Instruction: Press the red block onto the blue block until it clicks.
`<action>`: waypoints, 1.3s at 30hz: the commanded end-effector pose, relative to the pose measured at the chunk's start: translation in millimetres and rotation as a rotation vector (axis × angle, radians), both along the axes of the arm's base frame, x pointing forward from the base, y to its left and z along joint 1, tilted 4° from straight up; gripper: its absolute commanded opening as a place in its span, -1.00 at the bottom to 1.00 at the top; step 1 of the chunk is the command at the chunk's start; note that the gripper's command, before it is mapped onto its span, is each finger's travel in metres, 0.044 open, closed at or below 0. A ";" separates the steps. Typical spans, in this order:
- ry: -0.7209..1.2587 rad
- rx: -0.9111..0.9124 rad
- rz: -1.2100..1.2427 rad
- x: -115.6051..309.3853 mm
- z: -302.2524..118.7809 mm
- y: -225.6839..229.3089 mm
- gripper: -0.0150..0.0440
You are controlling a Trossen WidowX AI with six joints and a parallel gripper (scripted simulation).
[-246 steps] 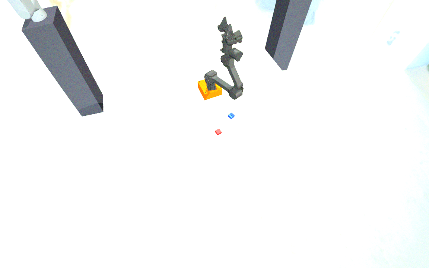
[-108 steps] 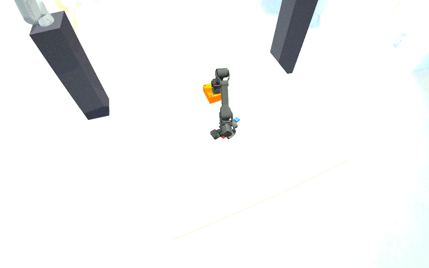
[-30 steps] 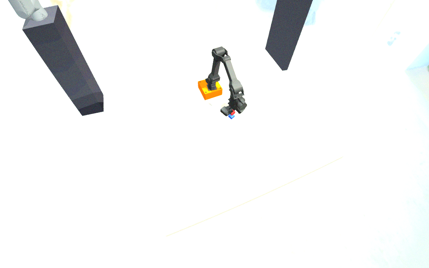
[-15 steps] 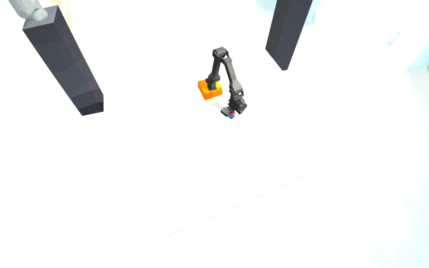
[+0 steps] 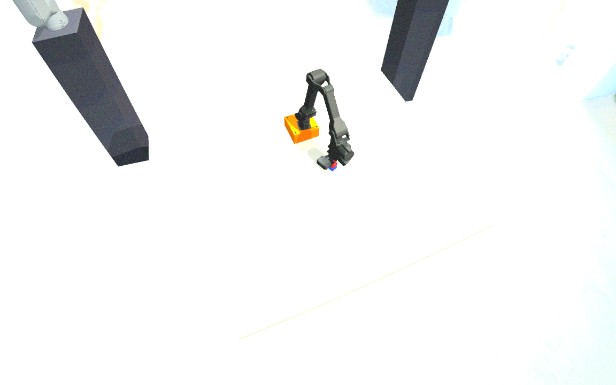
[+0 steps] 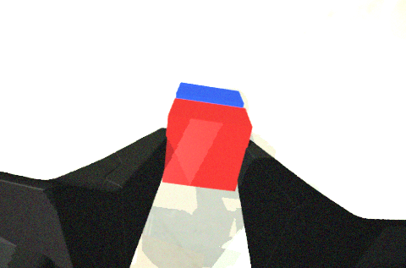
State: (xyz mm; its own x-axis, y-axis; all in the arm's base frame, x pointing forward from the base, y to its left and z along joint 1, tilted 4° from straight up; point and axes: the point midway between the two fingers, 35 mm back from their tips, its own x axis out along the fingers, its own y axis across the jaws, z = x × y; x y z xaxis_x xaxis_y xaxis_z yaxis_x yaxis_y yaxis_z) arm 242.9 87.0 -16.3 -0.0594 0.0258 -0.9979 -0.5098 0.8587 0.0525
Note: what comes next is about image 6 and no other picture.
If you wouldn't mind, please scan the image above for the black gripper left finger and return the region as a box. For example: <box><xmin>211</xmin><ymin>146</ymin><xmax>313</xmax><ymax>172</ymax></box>
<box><xmin>0</xmin><ymin>127</ymin><xmax>167</xmax><ymax>268</ymax></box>

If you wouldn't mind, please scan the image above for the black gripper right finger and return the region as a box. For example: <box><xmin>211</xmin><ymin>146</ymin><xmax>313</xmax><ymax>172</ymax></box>
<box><xmin>237</xmin><ymin>140</ymin><xmax>406</xmax><ymax>268</ymax></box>

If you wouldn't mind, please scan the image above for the red block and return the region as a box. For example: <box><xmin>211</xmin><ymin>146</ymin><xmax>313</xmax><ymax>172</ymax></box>
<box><xmin>162</xmin><ymin>98</ymin><xmax>253</xmax><ymax>191</ymax></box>

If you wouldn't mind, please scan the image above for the blue block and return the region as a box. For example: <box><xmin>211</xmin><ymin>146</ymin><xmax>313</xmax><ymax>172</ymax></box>
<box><xmin>176</xmin><ymin>82</ymin><xmax>244</xmax><ymax>108</ymax></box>

